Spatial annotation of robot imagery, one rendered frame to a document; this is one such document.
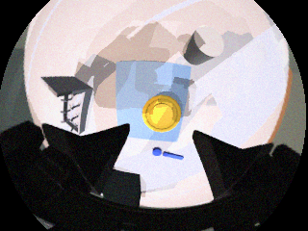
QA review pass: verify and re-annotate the blue spoon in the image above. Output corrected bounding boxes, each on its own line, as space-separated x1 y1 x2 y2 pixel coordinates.
153 147 184 161

